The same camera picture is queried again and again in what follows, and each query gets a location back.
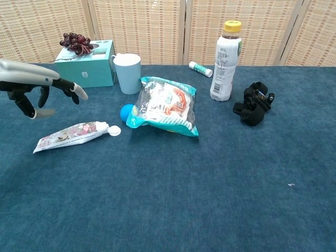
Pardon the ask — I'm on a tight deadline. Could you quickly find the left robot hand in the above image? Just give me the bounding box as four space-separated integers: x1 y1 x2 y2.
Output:
0 59 89 120

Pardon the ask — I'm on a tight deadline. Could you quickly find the floral print toothpaste tube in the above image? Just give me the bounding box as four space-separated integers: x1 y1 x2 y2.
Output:
33 121 122 154

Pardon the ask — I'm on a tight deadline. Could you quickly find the white bottle yellow cap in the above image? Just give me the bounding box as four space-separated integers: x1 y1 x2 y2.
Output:
209 20 243 102

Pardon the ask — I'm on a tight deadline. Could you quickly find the teal cardboard box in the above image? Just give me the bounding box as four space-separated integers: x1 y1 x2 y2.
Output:
54 39 117 89

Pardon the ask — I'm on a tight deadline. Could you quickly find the dark red grape bunch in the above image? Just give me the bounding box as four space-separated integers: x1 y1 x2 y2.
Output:
59 32 94 56

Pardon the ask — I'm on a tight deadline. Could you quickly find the pale blue plastic cup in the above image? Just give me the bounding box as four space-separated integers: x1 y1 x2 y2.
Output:
111 52 142 95

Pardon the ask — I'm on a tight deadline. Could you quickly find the small blue ball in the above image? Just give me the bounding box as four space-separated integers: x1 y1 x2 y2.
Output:
120 104 135 124

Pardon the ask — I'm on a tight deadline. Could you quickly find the woven folding screen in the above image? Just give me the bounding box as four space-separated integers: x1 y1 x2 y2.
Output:
0 0 336 67

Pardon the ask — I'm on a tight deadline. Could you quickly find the teal clear snack bag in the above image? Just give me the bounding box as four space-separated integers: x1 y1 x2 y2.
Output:
125 76 200 137

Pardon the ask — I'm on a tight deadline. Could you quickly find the white teal glue stick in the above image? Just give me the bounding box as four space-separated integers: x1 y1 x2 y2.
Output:
188 61 213 78

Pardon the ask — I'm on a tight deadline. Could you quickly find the blue felt table mat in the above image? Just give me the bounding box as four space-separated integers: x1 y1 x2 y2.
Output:
0 62 336 252

